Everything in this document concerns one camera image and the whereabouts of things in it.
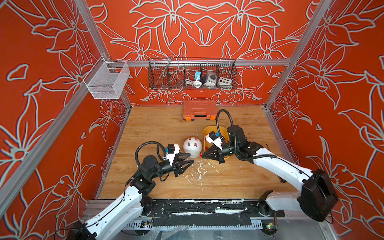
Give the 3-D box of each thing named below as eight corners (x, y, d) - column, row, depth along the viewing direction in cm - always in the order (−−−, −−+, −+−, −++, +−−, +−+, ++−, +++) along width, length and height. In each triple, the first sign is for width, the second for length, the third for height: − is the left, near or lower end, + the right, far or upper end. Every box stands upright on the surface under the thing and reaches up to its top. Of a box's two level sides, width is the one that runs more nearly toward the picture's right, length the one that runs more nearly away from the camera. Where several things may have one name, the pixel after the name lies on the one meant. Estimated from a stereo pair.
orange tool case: (182, 121, 112) (182, 117, 108) (183, 104, 124) (183, 100, 120) (217, 121, 112) (218, 117, 108) (215, 104, 124) (216, 100, 120)
